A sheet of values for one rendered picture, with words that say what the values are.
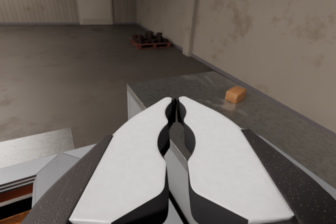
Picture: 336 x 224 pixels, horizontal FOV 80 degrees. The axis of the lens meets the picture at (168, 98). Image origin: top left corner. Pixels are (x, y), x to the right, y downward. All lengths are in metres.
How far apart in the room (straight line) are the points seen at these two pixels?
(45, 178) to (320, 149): 1.02
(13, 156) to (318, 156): 1.30
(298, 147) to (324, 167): 0.09
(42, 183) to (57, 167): 0.08
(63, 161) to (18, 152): 0.34
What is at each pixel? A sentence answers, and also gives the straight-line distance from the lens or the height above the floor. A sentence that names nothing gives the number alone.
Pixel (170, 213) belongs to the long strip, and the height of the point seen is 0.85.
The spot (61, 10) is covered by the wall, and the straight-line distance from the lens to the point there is 9.40.
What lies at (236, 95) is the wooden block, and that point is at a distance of 1.00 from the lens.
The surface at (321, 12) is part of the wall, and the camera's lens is 3.24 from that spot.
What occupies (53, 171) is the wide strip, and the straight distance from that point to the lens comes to 0.97.
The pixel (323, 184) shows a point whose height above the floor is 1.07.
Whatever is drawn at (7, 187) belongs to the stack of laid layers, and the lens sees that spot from 1.02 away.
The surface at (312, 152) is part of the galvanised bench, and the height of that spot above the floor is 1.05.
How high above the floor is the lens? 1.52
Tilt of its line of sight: 28 degrees down
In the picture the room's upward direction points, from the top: 4 degrees clockwise
